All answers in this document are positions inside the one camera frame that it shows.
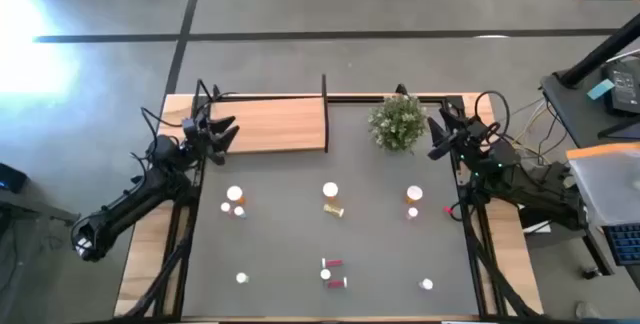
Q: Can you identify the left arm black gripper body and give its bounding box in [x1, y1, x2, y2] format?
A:
[182, 115, 220, 158]

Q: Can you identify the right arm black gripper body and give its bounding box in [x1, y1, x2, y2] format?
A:
[446, 120, 494, 163]

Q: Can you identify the wooden shelf board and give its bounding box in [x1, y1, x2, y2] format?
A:
[206, 96, 327, 155]

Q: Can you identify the green plant in black pot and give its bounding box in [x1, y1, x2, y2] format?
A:
[368, 93, 429, 155]

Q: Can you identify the dark side table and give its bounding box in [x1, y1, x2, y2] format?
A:
[539, 48, 640, 150]

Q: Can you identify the white paper sheet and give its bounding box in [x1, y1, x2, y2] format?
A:
[522, 218, 552, 235]

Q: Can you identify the grey table mat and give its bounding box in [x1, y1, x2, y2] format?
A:
[180, 101, 481, 318]

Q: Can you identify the teal sticky note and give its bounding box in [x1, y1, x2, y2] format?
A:
[586, 78, 616, 101]

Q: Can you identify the clear plastic bag orange edge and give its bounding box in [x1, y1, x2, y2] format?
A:
[566, 141, 640, 228]

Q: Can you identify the black pole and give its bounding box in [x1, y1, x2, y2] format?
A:
[556, 11, 640, 89]

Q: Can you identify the black power adapter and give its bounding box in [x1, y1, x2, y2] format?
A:
[601, 57, 640, 116]

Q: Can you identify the keyboard with blue keys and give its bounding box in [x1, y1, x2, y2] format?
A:
[602, 222, 640, 267]

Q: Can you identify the black device with blue light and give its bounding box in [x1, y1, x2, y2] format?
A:
[0, 162, 29, 194]

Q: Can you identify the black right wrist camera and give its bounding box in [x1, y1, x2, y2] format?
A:
[427, 137, 455, 161]

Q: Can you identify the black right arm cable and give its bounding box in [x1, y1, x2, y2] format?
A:
[473, 89, 512, 146]

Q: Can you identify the black aluminium rig frame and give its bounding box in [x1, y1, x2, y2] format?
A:
[112, 77, 546, 323]

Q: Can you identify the black desk frame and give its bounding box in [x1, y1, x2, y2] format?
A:
[519, 203, 615, 278]

